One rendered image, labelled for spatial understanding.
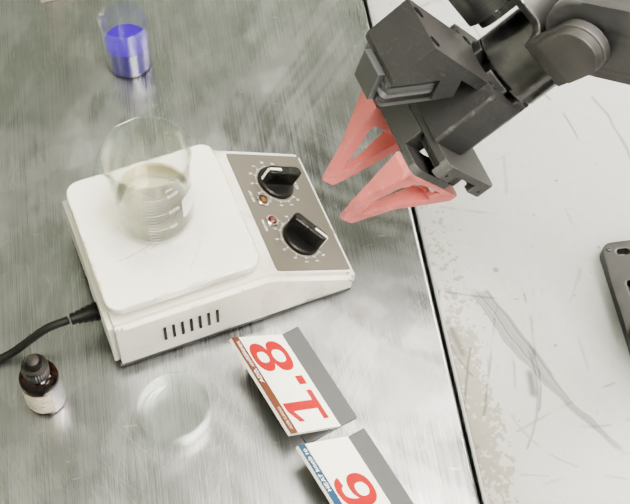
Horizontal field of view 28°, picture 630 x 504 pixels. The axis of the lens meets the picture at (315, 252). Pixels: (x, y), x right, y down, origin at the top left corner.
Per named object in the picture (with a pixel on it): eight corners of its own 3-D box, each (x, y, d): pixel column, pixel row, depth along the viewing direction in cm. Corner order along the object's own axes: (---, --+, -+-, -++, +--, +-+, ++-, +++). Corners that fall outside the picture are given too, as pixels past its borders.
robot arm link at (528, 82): (453, 46, 82) (538, -21, 79) (458, 24, 87) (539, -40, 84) (518, 125, 84) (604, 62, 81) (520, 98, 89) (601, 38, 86)
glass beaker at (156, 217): (183, 171, 97) (176, 104, 90) (209, 237, 94) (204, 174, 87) (95, 196, 96) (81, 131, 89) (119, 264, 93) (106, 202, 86)
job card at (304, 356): (297, 328, 100) (298, 303, 97) (356, 418, 96) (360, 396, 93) (230, 362, 98) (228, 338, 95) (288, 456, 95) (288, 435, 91)
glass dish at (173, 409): (199, 375, 98) (198, 362, 96) (220, 437, 95) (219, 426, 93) (131, 395, 97) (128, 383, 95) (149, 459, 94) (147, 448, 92)
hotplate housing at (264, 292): (296, 169, 108) (298, 112, 101) (355, 293, 102) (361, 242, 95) (45, 247, 103) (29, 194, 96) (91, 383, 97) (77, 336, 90)
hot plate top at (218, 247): (210, 146, 99) (210, 139, 99) (264, 268, 94) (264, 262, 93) (63, 190, 97) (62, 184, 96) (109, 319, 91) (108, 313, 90)
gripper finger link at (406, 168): (329, 235, 87) (434, 156, 83) (293, 154, 90) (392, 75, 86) (382, 254, 92) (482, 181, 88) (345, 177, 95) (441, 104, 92)
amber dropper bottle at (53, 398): (43, 374, 97) (28, 333, 91) (74, 393, 97) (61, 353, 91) (18, 403, 96) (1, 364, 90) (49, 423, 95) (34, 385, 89)
